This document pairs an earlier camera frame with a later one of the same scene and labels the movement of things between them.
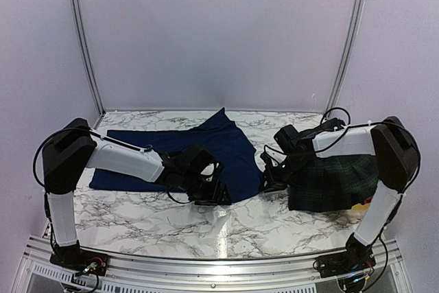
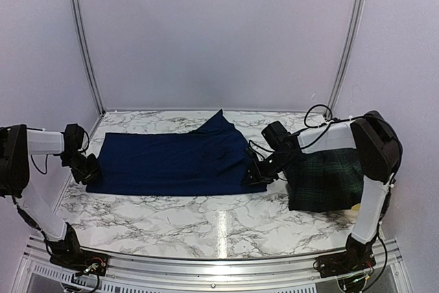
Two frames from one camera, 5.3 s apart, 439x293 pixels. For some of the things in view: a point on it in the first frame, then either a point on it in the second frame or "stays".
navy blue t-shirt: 134,158 stays
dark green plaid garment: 331,184 stays
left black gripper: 215,195 → 94,169
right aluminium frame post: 359,2 stays
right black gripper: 274,183 → 260,176
